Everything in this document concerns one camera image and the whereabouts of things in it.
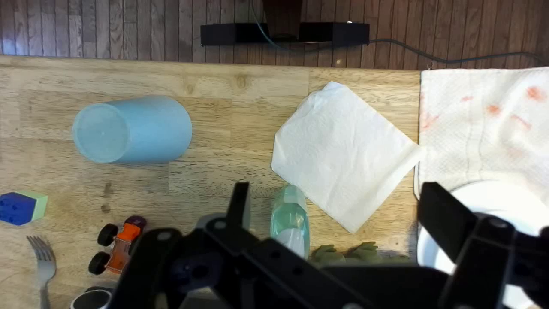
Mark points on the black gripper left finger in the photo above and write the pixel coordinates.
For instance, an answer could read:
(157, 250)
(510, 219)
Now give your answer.
(238, 209)

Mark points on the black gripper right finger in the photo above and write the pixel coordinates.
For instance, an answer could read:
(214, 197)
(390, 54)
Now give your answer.
(457, 231)

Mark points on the light blue plastic cup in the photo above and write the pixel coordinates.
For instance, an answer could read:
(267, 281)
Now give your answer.
(150, 130)

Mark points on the small metal cup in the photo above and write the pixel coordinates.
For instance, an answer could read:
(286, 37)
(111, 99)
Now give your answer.
(92, 300)

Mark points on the hand sanitizer pump bottle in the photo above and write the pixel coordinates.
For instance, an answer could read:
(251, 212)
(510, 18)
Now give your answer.
(289, 221)

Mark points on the white plate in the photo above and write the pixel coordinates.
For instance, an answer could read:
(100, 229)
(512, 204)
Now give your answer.
(512, 258)

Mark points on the green plush toy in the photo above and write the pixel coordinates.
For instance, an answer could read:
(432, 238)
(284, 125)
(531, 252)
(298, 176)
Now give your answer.
(363, 253)

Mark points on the stained white cloth towel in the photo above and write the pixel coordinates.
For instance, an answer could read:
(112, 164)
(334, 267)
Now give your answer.
(485, 125)

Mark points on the white folded paper napkin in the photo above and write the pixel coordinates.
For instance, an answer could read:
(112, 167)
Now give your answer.
(344, 155)

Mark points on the orange toy car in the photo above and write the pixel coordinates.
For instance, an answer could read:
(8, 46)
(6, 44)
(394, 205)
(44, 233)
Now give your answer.
(118, 245)

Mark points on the black table base bar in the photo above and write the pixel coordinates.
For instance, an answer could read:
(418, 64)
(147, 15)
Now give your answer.
(258, 34)

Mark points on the silver fork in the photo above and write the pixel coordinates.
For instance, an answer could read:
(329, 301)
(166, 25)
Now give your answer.
(46, 269)

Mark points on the blue and green toy block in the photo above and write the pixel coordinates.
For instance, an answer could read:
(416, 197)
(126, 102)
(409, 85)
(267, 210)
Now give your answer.
(20, 209)

